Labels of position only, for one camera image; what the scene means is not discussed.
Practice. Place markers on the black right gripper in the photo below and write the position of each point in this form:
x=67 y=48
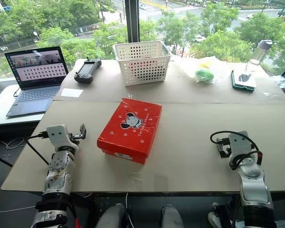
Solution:
x=223 y=143

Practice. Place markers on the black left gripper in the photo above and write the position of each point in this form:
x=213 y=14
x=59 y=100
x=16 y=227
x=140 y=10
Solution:
x=75 y=137

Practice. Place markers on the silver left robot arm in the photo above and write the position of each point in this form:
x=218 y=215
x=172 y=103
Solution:
x=58 y=171

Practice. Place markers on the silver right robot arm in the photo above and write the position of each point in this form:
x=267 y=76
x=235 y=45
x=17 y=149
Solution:
x=254 y=187

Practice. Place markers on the red cardboard box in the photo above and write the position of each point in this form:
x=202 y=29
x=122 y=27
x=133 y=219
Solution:
x=130 y=128

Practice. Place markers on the white paper sheet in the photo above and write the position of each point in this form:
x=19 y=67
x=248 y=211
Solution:
x=71 y=92

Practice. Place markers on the black handheld remote controller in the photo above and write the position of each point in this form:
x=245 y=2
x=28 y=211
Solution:
x=86 y=70

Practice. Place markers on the grey open laptop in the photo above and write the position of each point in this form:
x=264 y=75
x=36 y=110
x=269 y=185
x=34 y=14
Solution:
x=36 y=80

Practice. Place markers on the green and white flat box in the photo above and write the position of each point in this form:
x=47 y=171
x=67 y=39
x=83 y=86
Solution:
x=243 y=80

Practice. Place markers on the white side table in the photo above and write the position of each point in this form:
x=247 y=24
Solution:
x=7 y=104

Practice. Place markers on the green round object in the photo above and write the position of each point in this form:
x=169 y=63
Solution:
x=204 y=74

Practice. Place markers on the red item in basket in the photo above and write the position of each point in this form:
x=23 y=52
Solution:
x=139 y=66

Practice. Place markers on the clear plastic bag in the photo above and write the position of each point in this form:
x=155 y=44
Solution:
x=202 y=69

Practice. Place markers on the dark grey rounded shape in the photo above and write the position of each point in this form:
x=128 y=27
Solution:
x=114 y=216

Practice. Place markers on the white perforated plastic basket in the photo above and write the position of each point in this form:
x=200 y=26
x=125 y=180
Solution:
x=142 y=63

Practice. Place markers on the yellow object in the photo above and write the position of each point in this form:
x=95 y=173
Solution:
x=205 y=64

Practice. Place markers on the clear bottle with grey lid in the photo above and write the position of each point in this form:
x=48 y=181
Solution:
x=257 y=55

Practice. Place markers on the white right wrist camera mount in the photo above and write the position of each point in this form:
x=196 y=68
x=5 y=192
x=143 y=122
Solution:
x=240 y=145

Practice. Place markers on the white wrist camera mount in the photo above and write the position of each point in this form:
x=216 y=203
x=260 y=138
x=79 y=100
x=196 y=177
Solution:
x=240 y=145
x=58 y=136

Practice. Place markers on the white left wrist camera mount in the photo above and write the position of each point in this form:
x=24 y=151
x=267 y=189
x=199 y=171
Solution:
x=58 y=136

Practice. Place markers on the black window frame post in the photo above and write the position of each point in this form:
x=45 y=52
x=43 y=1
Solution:
x=132 y=20

